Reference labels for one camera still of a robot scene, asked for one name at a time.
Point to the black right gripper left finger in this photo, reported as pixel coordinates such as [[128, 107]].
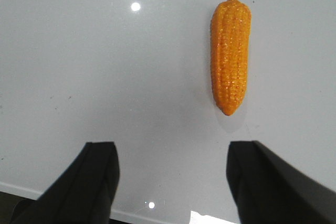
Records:
[[83, 193]]

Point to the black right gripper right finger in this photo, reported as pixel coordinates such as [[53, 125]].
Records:
[[267, 189]]

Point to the orange corn cob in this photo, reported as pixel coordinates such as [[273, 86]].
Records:
[[230, 30]]

